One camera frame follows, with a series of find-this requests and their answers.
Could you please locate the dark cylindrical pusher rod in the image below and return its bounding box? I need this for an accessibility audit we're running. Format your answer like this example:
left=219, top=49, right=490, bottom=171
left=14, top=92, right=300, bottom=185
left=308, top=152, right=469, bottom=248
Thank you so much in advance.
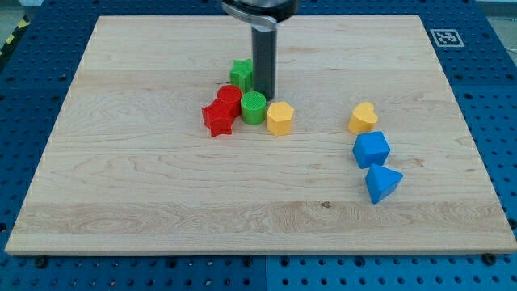
left=251, top=25, right=277, bottom=100

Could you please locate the yellow hexagon block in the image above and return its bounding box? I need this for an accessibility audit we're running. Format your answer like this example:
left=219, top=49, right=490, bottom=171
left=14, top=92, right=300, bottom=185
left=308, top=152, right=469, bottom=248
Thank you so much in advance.
left=267, top=102, right=295, bottom=136

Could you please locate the yellow heart block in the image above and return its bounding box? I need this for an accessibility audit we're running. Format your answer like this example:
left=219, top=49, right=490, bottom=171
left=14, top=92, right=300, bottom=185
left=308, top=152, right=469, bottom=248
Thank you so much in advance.
left=348, top=102, right=378, bottom=134

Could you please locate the green star block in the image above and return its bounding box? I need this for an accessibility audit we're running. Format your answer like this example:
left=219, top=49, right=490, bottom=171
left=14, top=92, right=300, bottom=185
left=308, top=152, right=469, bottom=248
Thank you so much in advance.
left=229, top=59, right=254, bottom=93

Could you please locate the red cylinder block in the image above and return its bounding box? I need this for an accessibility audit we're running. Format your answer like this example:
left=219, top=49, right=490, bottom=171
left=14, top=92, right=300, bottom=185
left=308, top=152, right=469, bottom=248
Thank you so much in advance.
left=217, top=85, right=243, bottom=118

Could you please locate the green cylinder block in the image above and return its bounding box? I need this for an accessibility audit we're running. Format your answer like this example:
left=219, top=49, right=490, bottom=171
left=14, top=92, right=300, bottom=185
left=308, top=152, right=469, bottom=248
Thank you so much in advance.
left=241, top=91, right=267, bottom=125

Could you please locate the red star block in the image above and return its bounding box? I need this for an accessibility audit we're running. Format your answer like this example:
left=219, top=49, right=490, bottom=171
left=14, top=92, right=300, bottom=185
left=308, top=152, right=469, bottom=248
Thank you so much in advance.
left=201, top=99, right=234, bottom=137

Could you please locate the blue cube block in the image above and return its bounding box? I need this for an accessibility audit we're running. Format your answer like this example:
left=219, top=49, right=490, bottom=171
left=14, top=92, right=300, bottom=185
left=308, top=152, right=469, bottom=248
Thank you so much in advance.
left=352, top=131, right=391, bottom=168

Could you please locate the white fiducial marker tag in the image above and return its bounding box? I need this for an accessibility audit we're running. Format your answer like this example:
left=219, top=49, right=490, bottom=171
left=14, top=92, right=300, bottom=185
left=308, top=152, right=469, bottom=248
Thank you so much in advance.
left=430, top=28, right=464, bottom=48

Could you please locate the blue triangle block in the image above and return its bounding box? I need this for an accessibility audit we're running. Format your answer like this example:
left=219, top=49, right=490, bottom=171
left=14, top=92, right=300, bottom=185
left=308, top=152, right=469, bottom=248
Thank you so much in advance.
left=365, top=164, right=404, bottom=205

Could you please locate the light wooden board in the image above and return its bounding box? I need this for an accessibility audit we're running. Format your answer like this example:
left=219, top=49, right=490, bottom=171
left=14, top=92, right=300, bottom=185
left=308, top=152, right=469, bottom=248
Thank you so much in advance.
left=6, top=15, right=516, bottom=256

